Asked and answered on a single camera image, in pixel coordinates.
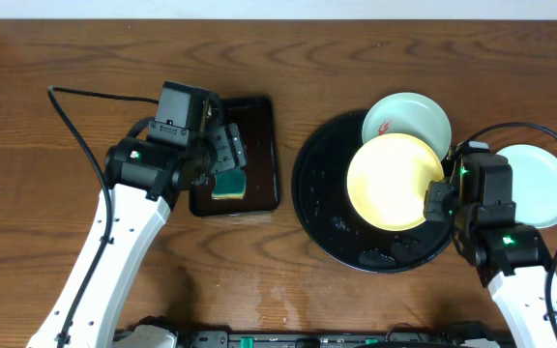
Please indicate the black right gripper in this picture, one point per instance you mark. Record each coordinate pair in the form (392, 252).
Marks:
(433, 205)

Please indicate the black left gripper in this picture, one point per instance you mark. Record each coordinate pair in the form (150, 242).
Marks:
(227, 149)

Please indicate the green and yellow sponge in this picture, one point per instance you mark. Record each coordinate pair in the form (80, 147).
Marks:
(230, 184)

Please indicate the yellow plate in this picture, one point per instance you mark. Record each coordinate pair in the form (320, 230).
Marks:
(387, 179)

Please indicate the mint plate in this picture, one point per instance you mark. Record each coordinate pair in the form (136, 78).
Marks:
(534, 184)
(413, 114)

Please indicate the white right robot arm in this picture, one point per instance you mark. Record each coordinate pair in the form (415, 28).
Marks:
(511, 260)

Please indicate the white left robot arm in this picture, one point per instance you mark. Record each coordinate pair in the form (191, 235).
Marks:
(145, 173)

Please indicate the rectangular black tray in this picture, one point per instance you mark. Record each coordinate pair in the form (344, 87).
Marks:
(255, 121)

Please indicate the round black tray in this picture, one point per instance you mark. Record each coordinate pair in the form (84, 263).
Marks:
(320, 200)

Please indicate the mint plate, red streak stain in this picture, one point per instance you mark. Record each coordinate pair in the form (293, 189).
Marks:
(413, 114)

